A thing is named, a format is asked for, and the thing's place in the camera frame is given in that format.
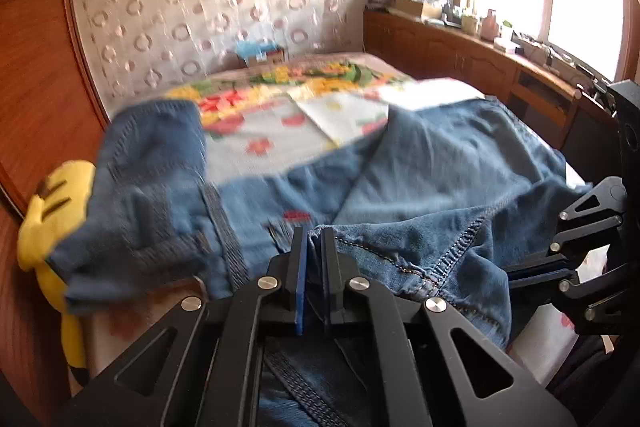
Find strawberry print bed sheet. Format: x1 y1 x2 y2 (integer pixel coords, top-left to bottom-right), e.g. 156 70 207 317
82 77 616 388

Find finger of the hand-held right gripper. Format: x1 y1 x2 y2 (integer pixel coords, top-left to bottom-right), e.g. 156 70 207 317
505 177 628 279
509 267 625 334

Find cardboard box with blue bag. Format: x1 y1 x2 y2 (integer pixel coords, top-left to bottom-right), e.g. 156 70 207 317
235 39 288 68

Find open cardboard box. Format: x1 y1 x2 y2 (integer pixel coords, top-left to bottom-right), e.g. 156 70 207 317
395 0 443 20

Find wooden slatted wardrobe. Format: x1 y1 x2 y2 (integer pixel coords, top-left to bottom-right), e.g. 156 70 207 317
0 0 116 427

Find blue denim pants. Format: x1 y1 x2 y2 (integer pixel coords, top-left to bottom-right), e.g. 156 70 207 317
220 99 586 427
65 99 241 315

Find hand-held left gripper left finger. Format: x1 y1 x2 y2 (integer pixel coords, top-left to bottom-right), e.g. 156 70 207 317
60 227 308 427

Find folded blue denim pants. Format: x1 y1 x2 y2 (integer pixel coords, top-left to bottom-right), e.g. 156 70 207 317
65 99 241 315

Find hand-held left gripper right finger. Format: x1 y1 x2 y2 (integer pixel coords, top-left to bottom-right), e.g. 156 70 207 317
322 227 576 427

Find wooden cabinet counter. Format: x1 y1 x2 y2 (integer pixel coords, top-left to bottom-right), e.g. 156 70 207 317
362 4 621 168

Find pink bottle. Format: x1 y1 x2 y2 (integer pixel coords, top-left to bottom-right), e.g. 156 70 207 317
480 9 501 40

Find circle patterned sheer curtain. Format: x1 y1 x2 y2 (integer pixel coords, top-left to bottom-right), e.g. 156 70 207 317
70 0 361 102

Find yellow plush toy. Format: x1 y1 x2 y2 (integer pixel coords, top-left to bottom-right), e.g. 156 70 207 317
17 159 96 373

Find floral blanket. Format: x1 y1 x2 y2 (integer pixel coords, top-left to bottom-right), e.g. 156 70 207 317
165 52 416 142

